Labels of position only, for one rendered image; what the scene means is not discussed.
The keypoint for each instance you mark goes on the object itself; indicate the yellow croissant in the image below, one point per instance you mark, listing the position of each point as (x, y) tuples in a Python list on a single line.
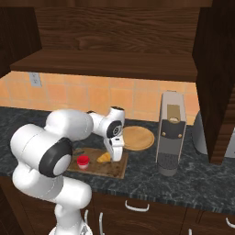
[(104, 158)]

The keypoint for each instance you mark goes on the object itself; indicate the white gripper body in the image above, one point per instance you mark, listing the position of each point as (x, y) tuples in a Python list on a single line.
[(117, 154)]

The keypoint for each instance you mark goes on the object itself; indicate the grey coffee machine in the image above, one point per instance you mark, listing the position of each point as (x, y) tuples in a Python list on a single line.
[(171, 131)]

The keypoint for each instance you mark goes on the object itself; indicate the grey rounded appliance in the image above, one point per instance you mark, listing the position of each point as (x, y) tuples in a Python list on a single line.
[(199, 134)]

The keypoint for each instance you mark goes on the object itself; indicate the dark wooden drawer front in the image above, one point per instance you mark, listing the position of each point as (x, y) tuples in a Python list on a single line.
[(214, 223), (153, 220)]

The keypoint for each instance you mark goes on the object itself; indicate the brown wooden cutting board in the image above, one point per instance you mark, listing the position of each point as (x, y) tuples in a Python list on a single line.
[(110, 170)]

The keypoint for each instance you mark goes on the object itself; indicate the dark wooden cupboard door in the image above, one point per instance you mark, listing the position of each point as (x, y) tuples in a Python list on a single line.
[(18, 214)]

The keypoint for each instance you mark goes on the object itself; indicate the dark wooden open cabinet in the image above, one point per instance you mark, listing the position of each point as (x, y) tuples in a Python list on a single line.
[(116, 36)]

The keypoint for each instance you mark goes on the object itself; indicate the round wooden plate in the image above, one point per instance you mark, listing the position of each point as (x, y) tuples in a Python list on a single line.
[(138, 137)]

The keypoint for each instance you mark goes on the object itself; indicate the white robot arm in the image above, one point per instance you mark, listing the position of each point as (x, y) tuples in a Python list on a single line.
[(36, 147)]

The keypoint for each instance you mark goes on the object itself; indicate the dark wooden cabinet door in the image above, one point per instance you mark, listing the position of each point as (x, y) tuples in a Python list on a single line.
[(15, 36), (214, 76)]

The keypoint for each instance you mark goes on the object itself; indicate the grey wall outlet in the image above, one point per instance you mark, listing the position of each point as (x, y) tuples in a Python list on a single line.
[(35, 79)]

